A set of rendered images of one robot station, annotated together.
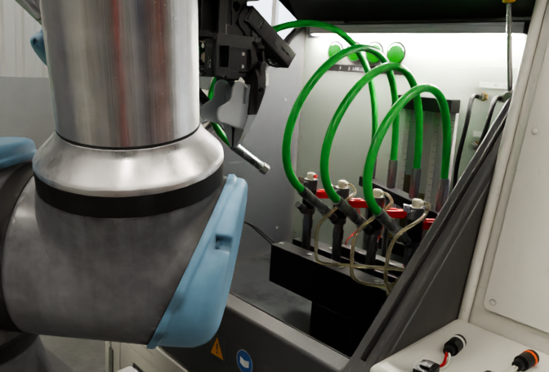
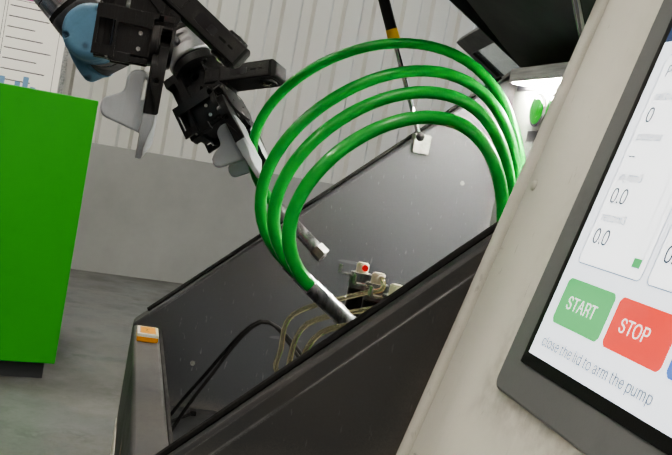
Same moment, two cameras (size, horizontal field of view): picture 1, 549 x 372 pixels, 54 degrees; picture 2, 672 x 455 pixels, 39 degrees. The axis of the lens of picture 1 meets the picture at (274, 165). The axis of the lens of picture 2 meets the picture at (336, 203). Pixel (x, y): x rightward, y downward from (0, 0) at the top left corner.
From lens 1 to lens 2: 0.66 m
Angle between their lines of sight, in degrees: 32
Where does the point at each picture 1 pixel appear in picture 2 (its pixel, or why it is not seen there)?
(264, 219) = not seen: hidden behind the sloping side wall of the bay
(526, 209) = (486, 310)
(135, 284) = not seen: outside the picture
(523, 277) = (448, 419)
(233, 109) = (125, 103)
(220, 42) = (103, 14)
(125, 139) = not seen: outside the picture
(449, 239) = (359, 333)
